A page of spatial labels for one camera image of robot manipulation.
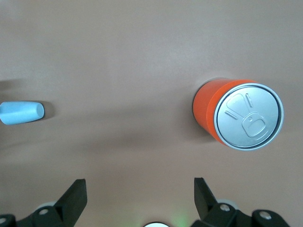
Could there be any orange can with silver lid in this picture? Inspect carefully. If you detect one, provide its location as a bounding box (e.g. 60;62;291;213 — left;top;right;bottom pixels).
192;79;285;151

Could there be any brown table cover sheet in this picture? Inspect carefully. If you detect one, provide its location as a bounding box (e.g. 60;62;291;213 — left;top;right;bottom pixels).
0;0;303;227

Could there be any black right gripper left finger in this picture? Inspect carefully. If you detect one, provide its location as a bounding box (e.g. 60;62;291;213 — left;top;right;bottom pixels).
0;179;88;227

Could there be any light blue plastic cup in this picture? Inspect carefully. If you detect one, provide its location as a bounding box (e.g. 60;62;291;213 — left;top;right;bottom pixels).
0;101;45;125

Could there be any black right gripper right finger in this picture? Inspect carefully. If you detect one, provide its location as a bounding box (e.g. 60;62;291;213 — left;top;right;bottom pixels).
190;177;292;227

